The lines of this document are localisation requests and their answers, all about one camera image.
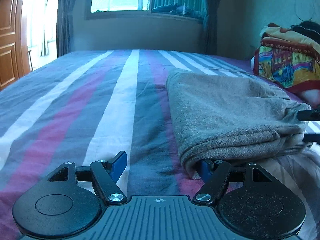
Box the colourful folded blanket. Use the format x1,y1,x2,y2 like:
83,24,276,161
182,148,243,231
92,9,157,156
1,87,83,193
252,23,319,95

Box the dark curtain right side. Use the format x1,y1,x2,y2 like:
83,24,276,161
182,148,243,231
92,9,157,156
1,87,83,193
201,0,221,55

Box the grey-brown pants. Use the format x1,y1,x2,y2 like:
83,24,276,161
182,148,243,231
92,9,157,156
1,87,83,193
165,69,309,179

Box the striped bed sheet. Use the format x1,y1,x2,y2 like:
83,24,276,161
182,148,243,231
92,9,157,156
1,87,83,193
1,49,319,239

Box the brown wooden door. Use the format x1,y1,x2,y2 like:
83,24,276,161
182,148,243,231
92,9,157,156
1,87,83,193
0,0,30,89

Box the small stool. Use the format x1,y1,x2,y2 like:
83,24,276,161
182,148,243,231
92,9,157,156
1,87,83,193
27,48,33,72

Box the dark blue curtain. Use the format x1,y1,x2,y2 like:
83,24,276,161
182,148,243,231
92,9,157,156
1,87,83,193
56,0,75,57

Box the black garment on blanket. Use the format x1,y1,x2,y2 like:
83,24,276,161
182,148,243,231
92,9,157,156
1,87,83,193
291,21,320,43

